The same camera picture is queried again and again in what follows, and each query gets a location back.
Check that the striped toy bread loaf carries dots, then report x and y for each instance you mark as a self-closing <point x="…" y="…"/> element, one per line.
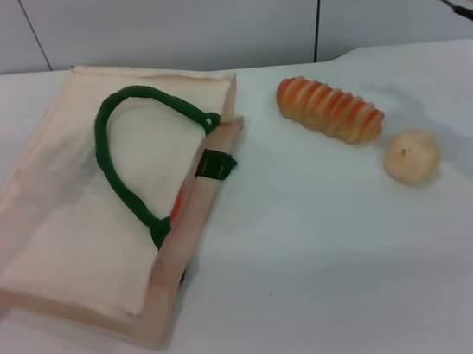
<point x="328" y="108"/>

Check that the orange toy fruit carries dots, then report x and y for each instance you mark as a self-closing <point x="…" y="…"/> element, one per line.
<point x="177" y="204"/>

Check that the pale yellow toy pear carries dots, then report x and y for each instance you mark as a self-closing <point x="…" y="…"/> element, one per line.
<point x="410" y="156"/>

